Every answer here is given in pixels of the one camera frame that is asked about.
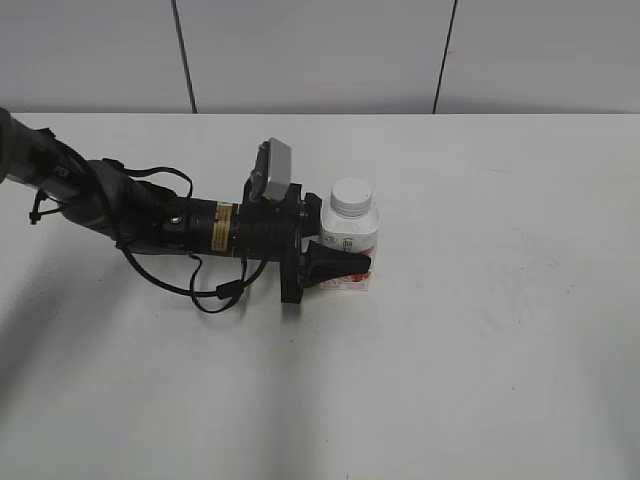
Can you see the white yogurt drink bottle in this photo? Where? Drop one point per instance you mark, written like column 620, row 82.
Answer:
column 352, row 235

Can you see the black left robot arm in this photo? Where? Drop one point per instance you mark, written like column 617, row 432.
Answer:
column 142, row 218

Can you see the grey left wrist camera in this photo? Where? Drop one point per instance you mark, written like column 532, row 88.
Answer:
column 271, row 176

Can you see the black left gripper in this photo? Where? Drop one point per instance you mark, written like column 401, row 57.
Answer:
column 273, row 232

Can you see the white plastic bottle cap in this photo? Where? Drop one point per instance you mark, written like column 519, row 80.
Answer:
column 351, row 198

